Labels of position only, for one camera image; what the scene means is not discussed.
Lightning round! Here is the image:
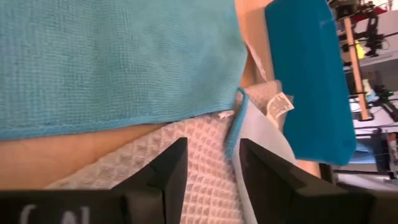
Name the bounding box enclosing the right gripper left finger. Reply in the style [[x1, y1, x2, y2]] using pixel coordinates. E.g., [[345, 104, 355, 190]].
[[111, 136, 189, 224]]

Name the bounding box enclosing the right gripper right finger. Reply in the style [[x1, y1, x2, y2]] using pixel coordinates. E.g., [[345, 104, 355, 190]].
[[239, 138, 374, 224]]

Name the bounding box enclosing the pale blue smooth towel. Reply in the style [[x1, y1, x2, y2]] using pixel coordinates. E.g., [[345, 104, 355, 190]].
[[226, 88, 298, 224]]

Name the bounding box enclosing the teal fluffy microfiber towel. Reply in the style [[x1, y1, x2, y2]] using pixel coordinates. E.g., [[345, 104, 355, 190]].
[[0, 0, 249, 141]]

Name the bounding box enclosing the large grey waffle towel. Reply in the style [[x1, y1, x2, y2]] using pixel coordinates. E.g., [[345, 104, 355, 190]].
[[45, 79, 295, 224]]

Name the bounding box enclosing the teal plastic bin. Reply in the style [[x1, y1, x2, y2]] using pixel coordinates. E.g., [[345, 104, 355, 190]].
[[264, 0, 358, 167]]

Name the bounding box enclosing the light wooden beam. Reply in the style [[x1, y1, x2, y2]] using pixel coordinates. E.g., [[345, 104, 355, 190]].
[[343, 17, 374, 121]]

